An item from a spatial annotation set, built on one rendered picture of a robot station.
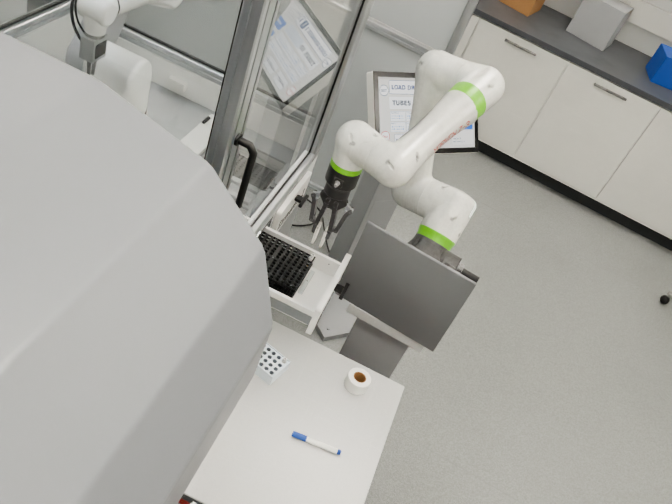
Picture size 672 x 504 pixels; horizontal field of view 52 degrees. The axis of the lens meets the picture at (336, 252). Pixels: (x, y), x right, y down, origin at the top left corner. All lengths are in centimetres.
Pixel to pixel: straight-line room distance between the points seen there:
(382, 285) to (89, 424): 153
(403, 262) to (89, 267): 143
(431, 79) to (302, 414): 104
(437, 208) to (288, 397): 76
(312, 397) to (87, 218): 126
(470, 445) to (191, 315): 239
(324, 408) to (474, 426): 135
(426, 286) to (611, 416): 182
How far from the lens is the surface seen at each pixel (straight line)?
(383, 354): 241
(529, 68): 472
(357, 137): 183
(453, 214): 220
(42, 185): 85
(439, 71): 212
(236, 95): 131
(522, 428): 335
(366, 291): 222
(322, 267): 221
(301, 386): 200
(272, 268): 207
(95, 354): 77
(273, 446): 187
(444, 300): 213
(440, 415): 316
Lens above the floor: 231
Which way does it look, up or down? 40 degrees down
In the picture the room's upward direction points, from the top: 24 degrees clockwise
